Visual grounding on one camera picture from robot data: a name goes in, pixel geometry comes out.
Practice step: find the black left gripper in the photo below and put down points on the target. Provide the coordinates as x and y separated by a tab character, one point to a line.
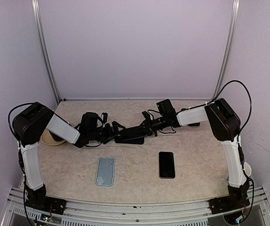
111	134

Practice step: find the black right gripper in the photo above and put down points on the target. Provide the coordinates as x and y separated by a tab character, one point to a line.
147	126

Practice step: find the dark blue phone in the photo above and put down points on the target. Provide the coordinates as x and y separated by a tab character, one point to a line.
126	133

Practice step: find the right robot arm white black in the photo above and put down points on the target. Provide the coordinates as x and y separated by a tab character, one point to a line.
225	126

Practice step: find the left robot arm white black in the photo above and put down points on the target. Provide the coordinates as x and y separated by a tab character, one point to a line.
28	126

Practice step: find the black phone centre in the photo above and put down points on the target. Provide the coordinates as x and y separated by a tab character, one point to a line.
166	165

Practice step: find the light blue phone case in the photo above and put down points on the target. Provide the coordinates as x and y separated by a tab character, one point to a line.
105	171

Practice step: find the beige saucer plate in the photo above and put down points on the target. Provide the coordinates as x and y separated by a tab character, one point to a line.
48	140

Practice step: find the white cup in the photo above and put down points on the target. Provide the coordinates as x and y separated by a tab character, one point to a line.
247	169

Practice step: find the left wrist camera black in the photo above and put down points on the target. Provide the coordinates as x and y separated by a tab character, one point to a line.
104	118

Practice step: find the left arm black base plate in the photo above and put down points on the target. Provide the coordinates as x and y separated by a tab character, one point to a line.
48	204

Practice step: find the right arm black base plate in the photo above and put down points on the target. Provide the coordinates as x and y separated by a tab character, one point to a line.
224	204

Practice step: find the right aluminium frame post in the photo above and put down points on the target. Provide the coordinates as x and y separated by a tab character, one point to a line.
228	46

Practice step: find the aluminium frame post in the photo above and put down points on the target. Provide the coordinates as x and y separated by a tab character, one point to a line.
228	46
44	50

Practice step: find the aluminium front rail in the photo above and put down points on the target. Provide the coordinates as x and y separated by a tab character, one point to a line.
90	213

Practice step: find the left aluminium frame post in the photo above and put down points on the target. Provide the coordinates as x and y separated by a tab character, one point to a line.
44	50

